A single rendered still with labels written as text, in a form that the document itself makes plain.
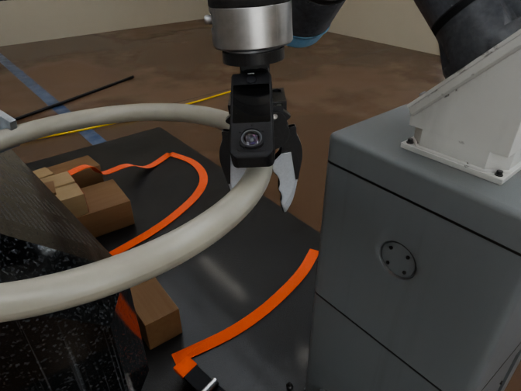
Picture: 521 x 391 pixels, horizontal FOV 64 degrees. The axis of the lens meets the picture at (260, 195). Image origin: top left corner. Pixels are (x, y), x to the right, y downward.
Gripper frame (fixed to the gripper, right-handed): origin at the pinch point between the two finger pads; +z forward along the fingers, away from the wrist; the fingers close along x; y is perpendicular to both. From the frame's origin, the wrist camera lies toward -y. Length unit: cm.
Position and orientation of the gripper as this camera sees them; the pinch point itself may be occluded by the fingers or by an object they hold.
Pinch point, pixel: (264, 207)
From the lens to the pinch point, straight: 55.4
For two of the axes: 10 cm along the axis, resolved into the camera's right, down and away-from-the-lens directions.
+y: -0.1, -5.0, 8.7
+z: 0.7, 8.6, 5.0
